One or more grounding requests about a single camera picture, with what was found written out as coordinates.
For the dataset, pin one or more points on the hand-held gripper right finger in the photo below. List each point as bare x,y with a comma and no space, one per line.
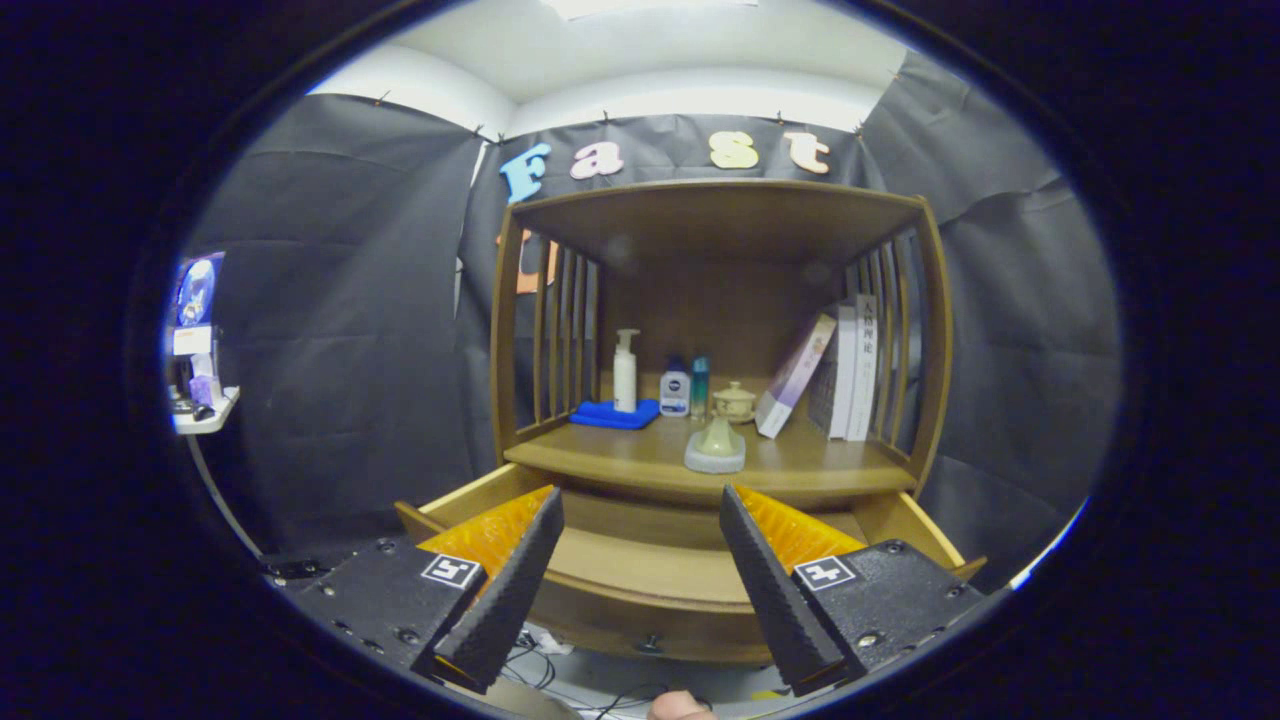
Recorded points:
785,610

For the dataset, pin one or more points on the blue folded cloth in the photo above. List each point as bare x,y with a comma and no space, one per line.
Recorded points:
605,413

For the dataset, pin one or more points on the wall poster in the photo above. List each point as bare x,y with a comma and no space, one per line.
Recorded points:
197,290

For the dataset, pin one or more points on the white bottle blue label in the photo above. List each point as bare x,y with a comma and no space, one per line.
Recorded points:
675,395

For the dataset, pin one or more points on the white pump bottle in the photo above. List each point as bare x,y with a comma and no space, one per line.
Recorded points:
625,380

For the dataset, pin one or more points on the wooden countertop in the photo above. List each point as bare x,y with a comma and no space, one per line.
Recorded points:
640,455

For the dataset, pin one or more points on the purple white box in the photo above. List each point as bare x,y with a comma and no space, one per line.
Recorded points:
790,380

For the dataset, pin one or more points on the wooden cabinet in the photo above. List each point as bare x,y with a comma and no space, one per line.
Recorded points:
720,220

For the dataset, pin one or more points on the grey patterned book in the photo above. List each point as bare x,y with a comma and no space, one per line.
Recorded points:
822,385

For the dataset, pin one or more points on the white shelf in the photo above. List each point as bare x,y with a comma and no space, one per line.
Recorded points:
215,415

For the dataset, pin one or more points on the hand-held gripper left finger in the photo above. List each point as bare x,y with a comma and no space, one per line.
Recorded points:
505,610

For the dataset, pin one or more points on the ceiling light panel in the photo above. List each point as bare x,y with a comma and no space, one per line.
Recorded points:
640,8

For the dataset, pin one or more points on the wooden drawer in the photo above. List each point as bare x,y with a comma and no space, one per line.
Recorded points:
640,570

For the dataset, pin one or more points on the teal glass bottle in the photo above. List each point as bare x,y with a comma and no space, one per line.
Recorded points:
699,385

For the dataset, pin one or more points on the black backdrop cloth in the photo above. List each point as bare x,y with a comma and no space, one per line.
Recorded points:
330,330

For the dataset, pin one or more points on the beige lidded teacup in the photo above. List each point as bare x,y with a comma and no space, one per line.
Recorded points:
735,403

